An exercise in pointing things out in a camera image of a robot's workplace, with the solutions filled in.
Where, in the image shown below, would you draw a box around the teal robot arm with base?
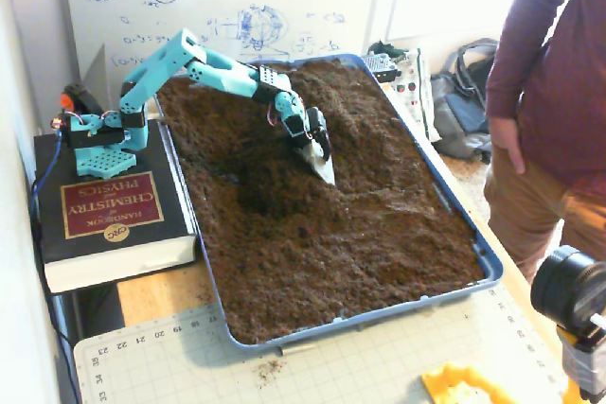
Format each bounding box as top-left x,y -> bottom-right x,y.
63,27 -> 307,178

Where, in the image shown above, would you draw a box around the grey backpack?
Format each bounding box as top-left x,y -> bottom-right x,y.
430,39 -> 501,164

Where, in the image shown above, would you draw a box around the perforated black electronics box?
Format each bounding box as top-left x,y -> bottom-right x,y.
362,51 -> 403,83

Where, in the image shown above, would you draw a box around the spilled soil crumbs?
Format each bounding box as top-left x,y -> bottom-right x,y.
255,359 -> 288,381

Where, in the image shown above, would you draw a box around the black chemistry physics handbook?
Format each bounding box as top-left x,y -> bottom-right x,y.
32,119 -> 200,294

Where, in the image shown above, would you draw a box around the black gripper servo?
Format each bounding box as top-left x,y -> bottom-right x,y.
288,108 -> 337,187

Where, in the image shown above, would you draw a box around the blue plastic tray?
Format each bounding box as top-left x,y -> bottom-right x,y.
151,53 -> 506,353

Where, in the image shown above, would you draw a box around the black camera lens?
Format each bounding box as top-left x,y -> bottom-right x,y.
529,245 -> 606,329

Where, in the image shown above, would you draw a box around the brown soil heap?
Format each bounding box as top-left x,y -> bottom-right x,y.
155,58 -> 487,346

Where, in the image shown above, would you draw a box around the yellow grey camera stand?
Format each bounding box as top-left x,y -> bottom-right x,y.
556,313 -> 606,403

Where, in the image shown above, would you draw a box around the pale green cutting mat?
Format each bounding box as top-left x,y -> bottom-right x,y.
73,283 -> 569,404

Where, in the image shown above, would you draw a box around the white electronics board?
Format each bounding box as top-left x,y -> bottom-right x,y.
378,47 -> 441,140

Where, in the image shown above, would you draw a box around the black cable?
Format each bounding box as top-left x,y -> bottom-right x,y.
27,181 -> 84,404

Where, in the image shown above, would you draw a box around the yellow plastic part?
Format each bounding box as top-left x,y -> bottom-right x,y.
420,361 -> 522,404

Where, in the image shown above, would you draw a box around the maroon shirt torso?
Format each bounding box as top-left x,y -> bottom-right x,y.
518,0 -> 606,206

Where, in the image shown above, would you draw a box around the person right hand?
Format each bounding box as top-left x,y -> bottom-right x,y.
487,114 -> 526,176

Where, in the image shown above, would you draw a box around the orange black round object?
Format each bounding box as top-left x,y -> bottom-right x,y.
59,82 -> 103,116

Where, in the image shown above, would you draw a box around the tan trousers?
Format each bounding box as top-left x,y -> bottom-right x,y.
482,143 -> 606,282

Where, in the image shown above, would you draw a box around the maroon sleeved person forearm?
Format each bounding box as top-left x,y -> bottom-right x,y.
485,0 -> 586,121

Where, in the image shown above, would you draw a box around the blue cable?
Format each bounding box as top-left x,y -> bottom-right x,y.
28,132 -> 65,235

